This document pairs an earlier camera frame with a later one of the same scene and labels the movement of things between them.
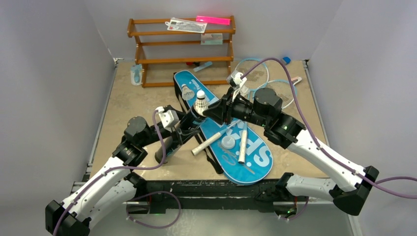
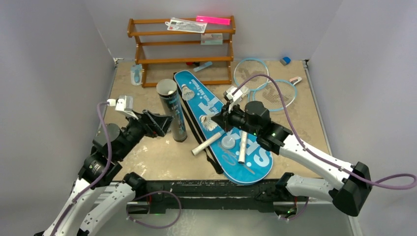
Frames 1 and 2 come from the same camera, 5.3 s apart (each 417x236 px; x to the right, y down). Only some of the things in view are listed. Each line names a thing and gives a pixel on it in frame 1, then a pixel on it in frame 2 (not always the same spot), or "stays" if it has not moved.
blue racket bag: x=242 y=150 stays
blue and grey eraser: x=286 y=60 stays
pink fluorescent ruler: x=214 y=20 stays
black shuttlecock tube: x=185 y=128 to x=169 y=95
